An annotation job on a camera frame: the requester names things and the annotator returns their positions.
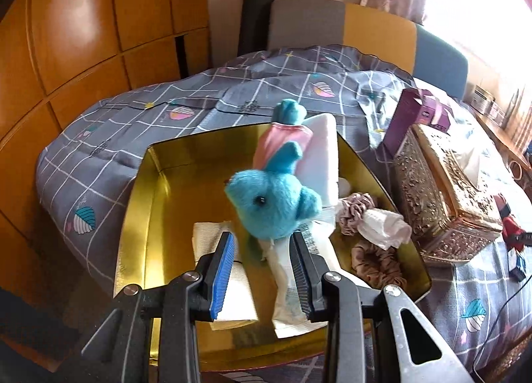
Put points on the cream knitted cloth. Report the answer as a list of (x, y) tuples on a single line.
[(208, 241)]

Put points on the brown scrunchie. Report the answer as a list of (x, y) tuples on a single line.
[(374, 262)]

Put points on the grey yellow blue headboard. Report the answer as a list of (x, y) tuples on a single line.
[(374, 29)]

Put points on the purple cardboard box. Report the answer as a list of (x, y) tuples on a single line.
[(409, 113)]

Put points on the white foam block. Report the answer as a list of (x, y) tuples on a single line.
[(320, 150)]

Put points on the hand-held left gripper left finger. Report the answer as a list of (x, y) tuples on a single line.
[(222, 275)]

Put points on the wooden desk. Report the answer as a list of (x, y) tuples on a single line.
[(503, 138)]

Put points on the grey checked printed blanket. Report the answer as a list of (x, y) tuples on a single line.
[(124, 117)]

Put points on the blue plush toy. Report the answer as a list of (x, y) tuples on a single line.
[(266, 204)]

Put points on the metal tin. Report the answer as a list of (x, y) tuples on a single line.
[(498, 112), (481, 98)]

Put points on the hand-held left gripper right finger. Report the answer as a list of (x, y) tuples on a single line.
[(301, 275)]

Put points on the white soft packet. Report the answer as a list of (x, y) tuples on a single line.
[(282, 308)]

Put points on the red and black tool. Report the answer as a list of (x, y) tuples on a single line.
[(513, 229)]

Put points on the white cloth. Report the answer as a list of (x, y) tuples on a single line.
[(386, 225)]

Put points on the black rolled mat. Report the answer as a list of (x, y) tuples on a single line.
[(255, 17)]

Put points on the gold tin box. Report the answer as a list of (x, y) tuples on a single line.
[(166, 200)]

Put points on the white tissue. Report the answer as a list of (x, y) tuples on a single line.
[(474, 162)]

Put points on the bright window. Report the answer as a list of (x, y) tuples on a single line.
[(478, 0)]

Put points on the small blue item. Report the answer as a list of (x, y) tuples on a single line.
[(518, 266)]

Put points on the ornate gold tissue box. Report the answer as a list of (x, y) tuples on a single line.
[(432, 208)]

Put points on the mauve scrunchie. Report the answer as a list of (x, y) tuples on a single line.
[(353, 208)]

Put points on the wooden wardrobe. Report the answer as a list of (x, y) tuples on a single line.
[(83, 34)]

